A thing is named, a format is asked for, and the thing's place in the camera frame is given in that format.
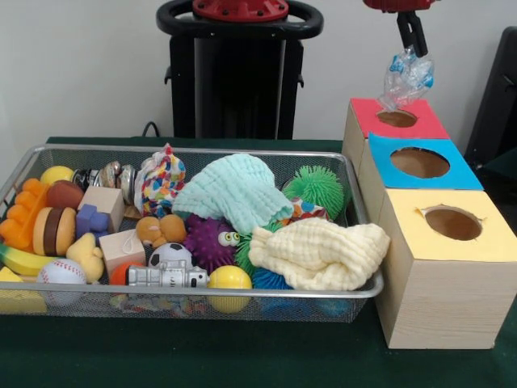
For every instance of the multicoloured toy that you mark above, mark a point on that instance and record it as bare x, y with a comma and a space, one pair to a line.
305, 212

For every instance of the mint green cloth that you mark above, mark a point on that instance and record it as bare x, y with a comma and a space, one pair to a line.
238, 194

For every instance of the clear mesh bin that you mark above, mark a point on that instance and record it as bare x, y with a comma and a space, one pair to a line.
355, 186

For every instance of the silver robot toy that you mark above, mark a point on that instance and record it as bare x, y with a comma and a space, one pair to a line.
167, 276

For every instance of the small red ball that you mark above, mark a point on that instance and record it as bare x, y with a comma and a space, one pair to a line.
119, 275

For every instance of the blue spiky ball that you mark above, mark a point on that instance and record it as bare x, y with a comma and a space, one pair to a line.
271, 279

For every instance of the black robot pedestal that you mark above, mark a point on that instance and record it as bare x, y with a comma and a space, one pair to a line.
234, 89

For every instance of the brown toy football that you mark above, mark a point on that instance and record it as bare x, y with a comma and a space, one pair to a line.
65, 196

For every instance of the crushed silver can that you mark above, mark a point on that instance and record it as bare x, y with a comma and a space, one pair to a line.
101, 175

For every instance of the orange spiky toy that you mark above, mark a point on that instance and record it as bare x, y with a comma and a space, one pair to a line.
18, 218

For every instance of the white baseball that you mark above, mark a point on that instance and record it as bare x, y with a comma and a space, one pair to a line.
62, 272

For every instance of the yellow block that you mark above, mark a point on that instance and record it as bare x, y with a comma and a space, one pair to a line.
16, 301

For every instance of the tan wooden cube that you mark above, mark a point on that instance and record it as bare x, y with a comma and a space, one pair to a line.
103, 200

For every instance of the black chair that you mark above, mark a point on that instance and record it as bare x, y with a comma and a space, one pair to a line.
497, 105

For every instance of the small green spiky toy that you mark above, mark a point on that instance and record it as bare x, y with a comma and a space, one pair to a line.
242, 250

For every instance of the orange plush toy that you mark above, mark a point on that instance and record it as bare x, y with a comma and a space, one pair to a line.
161, 229

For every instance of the yellow toy banana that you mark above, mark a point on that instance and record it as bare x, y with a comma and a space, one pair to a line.
20, 260

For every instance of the clear bottle with blue label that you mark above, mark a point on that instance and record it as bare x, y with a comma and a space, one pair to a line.
408, 79

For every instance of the pale yellow cloth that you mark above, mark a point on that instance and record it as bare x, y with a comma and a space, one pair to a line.
323, 255

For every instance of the white multicoloured printed packet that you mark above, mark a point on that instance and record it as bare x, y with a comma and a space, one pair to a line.
160, 182

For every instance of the toy hamburger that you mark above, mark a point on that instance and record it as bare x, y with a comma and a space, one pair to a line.
55, 231

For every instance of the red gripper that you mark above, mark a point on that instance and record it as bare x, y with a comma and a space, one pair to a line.
397, 5

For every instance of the wooden box with three holes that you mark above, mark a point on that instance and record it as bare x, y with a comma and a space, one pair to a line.
444, 299

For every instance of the green fuzzy toy with eyes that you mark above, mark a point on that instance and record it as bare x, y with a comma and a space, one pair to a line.
317, 190

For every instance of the purple fuzzy toy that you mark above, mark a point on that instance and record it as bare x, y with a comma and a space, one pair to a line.
210, 242

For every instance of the small wooden block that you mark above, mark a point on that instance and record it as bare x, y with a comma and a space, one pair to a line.
121, 250

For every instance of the purple block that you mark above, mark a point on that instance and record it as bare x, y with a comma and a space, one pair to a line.
93, 220

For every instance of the small yellow ball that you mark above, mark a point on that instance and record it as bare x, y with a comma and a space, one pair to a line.
56, 175

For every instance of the yellow duck toy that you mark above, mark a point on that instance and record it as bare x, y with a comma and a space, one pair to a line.
85, 255

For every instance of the small soccer ball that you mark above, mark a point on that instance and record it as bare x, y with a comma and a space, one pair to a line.
171, 254

